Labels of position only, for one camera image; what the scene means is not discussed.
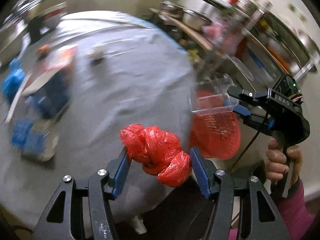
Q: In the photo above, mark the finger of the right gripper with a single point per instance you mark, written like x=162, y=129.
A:
x=250, y=119
x=257, y=97

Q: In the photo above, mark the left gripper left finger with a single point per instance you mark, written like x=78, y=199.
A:
x=63, y=216

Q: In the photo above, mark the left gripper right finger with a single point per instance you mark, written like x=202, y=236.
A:
x=259, y=217

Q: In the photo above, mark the clear plastic container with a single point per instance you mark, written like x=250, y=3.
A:
x=211, y=97

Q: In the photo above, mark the red knotted plastic bag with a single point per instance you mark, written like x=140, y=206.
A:
x=159, y=153

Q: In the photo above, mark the blue plastic bag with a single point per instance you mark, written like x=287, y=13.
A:
x=13, y=80

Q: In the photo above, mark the orange cardboard box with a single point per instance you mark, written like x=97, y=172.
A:
x=49, y=58

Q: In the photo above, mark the pink sleeve right forearm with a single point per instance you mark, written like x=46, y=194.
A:
x=300, y=223

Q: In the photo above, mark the red plastic trash basket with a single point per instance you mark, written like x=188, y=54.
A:
x=216, y=136

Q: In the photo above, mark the right hand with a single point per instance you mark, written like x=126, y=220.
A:
x=276, y=167

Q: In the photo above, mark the metal storage rack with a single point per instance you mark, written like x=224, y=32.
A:
x=270, y=44

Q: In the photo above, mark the steel pot on rack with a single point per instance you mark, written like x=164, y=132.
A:
x=195, y=20

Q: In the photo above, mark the grey tablecloth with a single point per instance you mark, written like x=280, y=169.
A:
x=126, y=71

